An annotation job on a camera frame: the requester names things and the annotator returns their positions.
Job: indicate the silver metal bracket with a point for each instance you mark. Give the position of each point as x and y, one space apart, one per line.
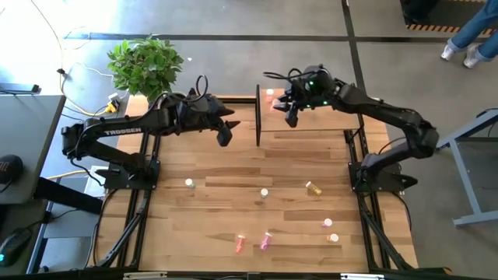
362 277
144 276

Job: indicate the white floor box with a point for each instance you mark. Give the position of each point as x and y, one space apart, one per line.
91 186

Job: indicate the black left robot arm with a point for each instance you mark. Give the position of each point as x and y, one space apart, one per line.
120 131

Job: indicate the white power adapter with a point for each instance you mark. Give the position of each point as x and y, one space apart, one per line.
114 97

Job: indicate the blue-grey metal desk frame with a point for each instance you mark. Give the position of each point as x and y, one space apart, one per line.
467 183

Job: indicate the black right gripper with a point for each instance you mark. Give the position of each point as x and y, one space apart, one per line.
315 91

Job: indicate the black computer mouse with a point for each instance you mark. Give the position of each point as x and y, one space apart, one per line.
13 247

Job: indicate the dark flat bar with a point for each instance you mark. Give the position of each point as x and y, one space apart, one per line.
19 88

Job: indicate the small black plug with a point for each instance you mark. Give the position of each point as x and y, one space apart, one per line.
60 71

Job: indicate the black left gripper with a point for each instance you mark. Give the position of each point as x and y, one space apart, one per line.
198 110

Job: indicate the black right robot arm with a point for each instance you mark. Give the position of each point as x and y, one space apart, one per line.
381 110

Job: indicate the wooden shelf black metal frame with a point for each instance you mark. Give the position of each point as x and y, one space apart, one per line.
323 120

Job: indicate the teal pill bottle white cap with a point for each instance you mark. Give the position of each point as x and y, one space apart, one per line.
264 192
189 183

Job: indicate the green potted plant white pot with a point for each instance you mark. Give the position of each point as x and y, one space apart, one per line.
144 66

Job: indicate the black mat hazard stripe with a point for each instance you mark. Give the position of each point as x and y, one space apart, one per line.
447 15

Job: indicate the yellow pill bottle white cap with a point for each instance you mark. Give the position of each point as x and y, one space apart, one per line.
313 188

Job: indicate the person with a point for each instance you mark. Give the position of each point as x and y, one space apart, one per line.
472 27

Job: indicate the black desk beam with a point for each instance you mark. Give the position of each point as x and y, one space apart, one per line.
66 194

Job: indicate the purple pill bottle white cap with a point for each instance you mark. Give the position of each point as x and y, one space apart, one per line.
327 222
266 240

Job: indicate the blue metal desk leg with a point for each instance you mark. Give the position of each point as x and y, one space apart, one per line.
38 249

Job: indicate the black round device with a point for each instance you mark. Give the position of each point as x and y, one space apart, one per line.
9 169

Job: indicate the grey desk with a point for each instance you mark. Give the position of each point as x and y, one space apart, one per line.
27 128

